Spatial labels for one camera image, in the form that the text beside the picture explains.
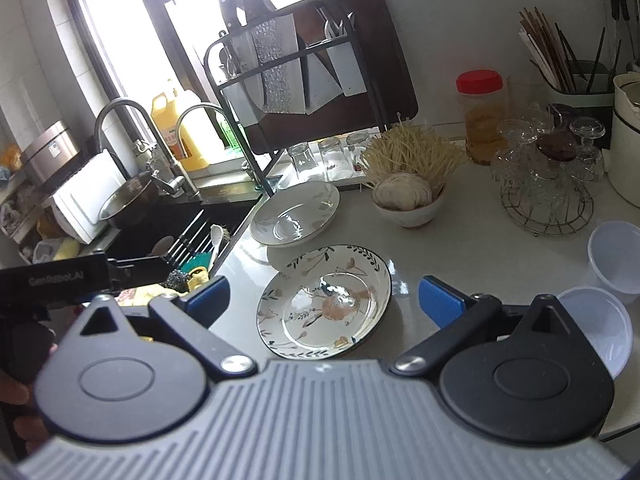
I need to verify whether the white electric cooker pot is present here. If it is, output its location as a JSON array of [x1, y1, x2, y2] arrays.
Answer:
[[608, 73, 640, 207]]

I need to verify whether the white leaf pattern plate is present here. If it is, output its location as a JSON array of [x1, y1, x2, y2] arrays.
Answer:
[[250, 181, 341, 248]]

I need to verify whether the small white bowl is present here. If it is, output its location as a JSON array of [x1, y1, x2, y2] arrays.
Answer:
[[558, 286, 634, 379]]

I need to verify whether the yellow detergent bottle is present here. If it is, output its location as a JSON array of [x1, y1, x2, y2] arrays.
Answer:
[[151, 88, 208, 172]]

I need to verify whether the glass tumbler right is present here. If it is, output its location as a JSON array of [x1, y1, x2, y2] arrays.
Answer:
[[346, 131, 371, 172]]

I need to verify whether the white cutting board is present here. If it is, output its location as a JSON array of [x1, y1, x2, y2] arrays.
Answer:
[[43, 150, 125, 245]]

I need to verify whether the rice cooker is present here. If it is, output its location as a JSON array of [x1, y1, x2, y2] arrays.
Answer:
[[21, 120, 82, 194]]

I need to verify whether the black knife rack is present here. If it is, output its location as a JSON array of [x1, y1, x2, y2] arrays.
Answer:
[[203, 0, 392, 198]]

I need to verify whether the chopstick holder with chopsticks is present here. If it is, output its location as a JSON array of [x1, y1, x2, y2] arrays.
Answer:
[[518, 8, 614, 150]]

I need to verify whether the left hand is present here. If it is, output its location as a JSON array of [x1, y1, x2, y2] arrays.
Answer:
[[1, 370, 51, 454]]

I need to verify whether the wire rack with glass cups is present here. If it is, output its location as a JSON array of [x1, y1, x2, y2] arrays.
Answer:
[[490, 117, 605, 236]]

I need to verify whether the bowl of garlic and noodles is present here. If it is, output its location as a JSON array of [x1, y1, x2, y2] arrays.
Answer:
[[361, 119, 469, 229]]

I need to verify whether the glass tumbler middle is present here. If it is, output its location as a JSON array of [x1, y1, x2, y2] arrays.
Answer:
[[318, 136, 352, 181]]

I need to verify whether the glass tumbler left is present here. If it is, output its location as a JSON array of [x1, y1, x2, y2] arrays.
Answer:
[[288, 142, 317, 182]]

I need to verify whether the tall chrome faucet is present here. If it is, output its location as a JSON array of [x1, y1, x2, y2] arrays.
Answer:
[[93, 97, 202, 201]]

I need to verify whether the small chrome faucet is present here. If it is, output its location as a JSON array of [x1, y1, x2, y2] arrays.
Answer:
[[174, 102, 266, 192]]

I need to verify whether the large white bowl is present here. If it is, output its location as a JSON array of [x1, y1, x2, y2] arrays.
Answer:
[[587, 221, 640, 304]]

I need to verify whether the black sink drying rack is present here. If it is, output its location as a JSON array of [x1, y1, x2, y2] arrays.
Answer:
[[163, 207, 239, 273]]

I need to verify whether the glass tumbler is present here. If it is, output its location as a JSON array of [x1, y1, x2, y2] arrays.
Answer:
[[346, 131, 371, 172], [318, 136, 352, 181], [288, 142, 317, 182]]

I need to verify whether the floral patterned plate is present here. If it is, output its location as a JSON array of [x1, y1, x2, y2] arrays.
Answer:
[[256, 245, 392, 360]]

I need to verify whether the red lid glass jar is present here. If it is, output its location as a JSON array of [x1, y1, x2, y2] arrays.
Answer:
[[456, 70, 506, 166]]

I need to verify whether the green soap bottle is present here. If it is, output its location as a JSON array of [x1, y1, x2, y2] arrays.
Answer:
[[216, 110, 244, 152]]

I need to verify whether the stainless steel bowl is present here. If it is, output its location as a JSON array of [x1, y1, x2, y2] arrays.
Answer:
[[99, 171, 160, 230]]

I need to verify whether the dark wooden cutting board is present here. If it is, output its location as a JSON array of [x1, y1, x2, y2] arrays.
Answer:
[[245, 0, 419, 154]]

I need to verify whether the white spoon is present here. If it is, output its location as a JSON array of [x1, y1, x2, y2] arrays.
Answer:
[[207, 224, 226, 272]]

